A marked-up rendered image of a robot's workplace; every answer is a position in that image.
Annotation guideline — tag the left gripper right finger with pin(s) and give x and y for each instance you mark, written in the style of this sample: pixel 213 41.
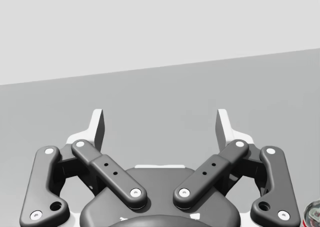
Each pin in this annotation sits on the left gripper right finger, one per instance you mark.
pixel 206 173

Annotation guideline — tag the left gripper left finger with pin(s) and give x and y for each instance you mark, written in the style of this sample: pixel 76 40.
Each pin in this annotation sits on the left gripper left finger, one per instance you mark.
pixel 113 173

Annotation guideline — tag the red and white can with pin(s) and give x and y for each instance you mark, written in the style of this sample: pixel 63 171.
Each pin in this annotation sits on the red and white can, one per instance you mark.
pixel 312 213

